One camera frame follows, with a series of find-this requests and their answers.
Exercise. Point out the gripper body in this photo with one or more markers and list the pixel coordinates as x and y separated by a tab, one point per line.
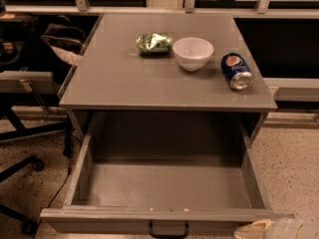
281	230

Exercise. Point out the grey top drawer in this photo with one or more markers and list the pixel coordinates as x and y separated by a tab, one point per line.
121	189

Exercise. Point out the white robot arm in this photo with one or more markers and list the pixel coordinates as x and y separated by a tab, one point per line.
283	228

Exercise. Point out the blue pepsi can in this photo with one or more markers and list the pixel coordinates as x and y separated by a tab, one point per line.
236	71

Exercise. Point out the white bowl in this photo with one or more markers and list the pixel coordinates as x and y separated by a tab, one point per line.
192	53

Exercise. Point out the crumpled green chip bag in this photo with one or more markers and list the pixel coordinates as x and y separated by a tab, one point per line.
154	43

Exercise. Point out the metal window railing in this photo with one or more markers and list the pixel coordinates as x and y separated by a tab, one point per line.
159	4

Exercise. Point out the dark jacket on chair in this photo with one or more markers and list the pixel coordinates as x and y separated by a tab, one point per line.
66	41

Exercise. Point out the grey side desk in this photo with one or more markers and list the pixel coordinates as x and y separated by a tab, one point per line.
19	82

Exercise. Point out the black top drawer handle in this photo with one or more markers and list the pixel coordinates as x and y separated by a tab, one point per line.
160	231

